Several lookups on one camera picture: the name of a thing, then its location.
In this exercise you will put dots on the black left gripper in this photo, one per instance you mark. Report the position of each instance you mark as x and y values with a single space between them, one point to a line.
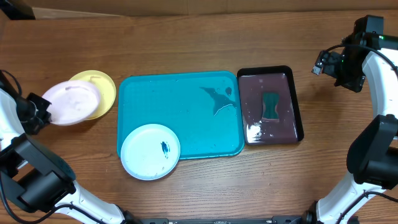
33 126

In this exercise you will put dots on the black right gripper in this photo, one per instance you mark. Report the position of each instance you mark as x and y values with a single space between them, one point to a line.
354 84

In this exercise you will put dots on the white plate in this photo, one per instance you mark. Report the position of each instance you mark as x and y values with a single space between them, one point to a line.
71 102

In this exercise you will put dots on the yellow plate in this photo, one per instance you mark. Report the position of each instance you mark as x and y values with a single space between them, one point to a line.
106 87

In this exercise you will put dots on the green scrubbing sponge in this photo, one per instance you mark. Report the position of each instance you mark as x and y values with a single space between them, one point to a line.
270 101

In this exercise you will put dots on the light blue plate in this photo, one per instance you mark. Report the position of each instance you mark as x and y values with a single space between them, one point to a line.
150 152

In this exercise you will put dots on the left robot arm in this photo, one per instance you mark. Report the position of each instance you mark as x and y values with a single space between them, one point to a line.
34 178

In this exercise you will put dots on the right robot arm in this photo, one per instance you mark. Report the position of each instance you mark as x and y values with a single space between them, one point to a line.
371 161

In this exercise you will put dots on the black tray with water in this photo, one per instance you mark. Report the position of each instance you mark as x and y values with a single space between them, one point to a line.
252 83

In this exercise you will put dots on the teal plastic tray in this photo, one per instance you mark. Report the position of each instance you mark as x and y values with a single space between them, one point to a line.
202 108

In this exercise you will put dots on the cardboard backdrop panel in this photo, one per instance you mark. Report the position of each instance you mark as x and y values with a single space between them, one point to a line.
75 8

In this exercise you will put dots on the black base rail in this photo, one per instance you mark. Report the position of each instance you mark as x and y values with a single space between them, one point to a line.
274 220

